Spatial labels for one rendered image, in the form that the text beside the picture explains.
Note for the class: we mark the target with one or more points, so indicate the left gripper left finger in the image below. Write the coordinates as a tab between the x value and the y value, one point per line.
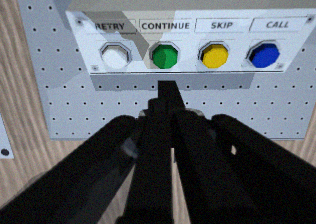
79	188

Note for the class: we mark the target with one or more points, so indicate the grey operator panel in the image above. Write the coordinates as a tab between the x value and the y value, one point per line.
190	36

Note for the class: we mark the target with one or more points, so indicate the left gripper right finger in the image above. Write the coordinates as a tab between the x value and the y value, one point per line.
266	175

